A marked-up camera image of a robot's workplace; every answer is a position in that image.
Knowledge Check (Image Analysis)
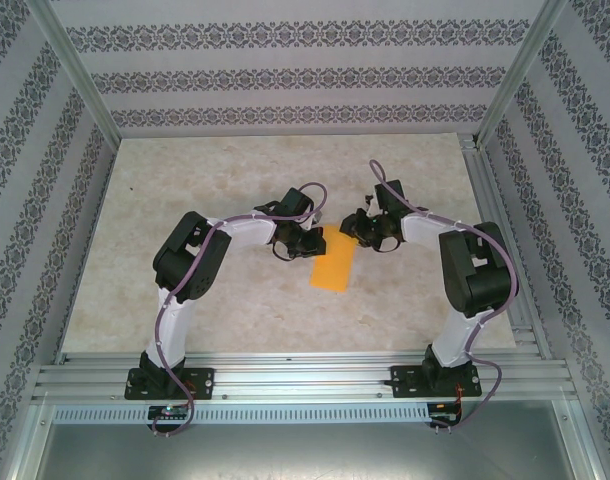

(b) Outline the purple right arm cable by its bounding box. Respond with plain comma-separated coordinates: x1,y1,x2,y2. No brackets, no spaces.
368,159,519,434

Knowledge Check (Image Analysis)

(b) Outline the grey metal sheet panel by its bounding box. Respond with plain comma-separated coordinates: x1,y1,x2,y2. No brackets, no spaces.
14,399,601,480

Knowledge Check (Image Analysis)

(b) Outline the orange paper sheet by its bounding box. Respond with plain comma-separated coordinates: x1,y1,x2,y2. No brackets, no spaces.
309,224,357,294

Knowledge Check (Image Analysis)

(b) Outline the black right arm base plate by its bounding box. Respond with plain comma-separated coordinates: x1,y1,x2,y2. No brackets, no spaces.
390,364,484,400

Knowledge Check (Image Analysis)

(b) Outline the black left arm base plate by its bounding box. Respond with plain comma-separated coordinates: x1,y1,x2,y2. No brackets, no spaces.
124,367,216,401

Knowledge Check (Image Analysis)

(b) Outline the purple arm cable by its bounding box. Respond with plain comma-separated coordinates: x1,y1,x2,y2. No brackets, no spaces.
152,180,331,439
368,159,519,434

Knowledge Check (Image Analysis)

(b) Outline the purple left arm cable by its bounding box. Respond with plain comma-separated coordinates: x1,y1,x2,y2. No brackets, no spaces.
152,180,331,439

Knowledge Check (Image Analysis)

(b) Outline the aluminium side rail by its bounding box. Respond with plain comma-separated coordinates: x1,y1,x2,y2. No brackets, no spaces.
459,134,554,359

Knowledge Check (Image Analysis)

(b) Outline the aluminium mounting rail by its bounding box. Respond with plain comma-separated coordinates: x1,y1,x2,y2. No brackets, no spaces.
32,352,579,401

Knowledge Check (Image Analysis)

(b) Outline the slotted grey cable duct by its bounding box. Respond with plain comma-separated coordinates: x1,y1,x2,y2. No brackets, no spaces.
52,403,431,425

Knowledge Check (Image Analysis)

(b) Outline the aluminium frame post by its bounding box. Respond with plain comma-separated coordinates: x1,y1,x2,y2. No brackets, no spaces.
477,0,569,149
24,0,124,146

